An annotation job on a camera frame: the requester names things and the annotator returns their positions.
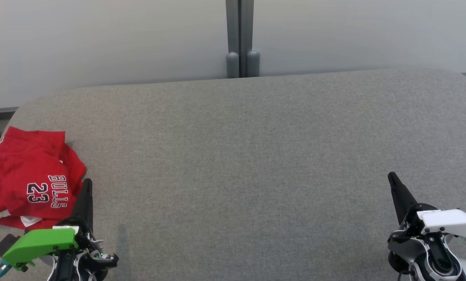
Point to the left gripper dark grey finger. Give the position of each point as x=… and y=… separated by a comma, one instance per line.
x=80, y=210
x=89, y=210

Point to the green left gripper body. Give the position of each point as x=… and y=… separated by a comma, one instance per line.
x=38, y=242

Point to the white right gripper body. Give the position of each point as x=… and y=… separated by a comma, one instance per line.
x=447, y=222

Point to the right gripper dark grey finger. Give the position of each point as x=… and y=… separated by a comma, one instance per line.
x=406, y=199
x=398, y=205

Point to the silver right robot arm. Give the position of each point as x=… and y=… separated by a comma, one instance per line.
x=437, y=257

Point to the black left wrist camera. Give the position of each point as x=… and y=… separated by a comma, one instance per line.
x=4, y=244

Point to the grey cylindrical post cap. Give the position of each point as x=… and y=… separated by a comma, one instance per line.
x=253, y=62
x=232, y=64

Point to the grey partition post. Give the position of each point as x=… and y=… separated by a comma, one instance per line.
x=240, y=23

